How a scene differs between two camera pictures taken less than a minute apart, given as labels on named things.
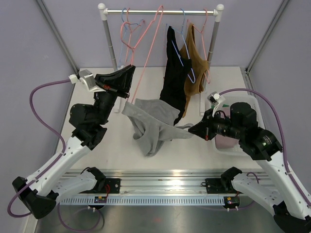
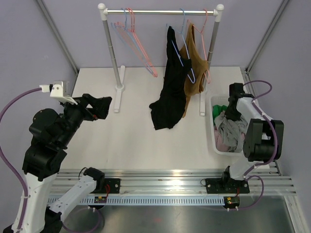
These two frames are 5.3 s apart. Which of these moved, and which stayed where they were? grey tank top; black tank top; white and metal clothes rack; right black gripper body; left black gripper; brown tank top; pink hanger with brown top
Moved: left black gripper; grey tank top; right black gripper body
Stayed: black tank top; brown tank top; white and metal clothes rack; pink hanger with brown top
